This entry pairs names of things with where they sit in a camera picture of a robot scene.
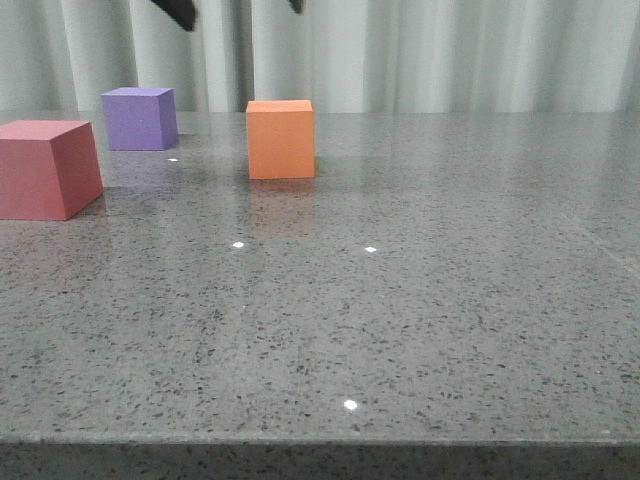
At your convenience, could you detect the purple foam cube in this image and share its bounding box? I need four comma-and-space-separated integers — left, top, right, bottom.
101, 87, 178, 151

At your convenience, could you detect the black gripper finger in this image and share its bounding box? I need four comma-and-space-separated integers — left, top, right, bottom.
289, 0, 303, 14
152, 0, 196, 32

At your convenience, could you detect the red foam cube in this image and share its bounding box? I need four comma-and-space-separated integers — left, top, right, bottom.
1, 120, 104, 220

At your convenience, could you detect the orange foam cube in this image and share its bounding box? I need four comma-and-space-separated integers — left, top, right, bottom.
246, 99, 316, 179

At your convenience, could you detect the pale green curtain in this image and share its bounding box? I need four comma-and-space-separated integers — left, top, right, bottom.
1, 1, 639, 113

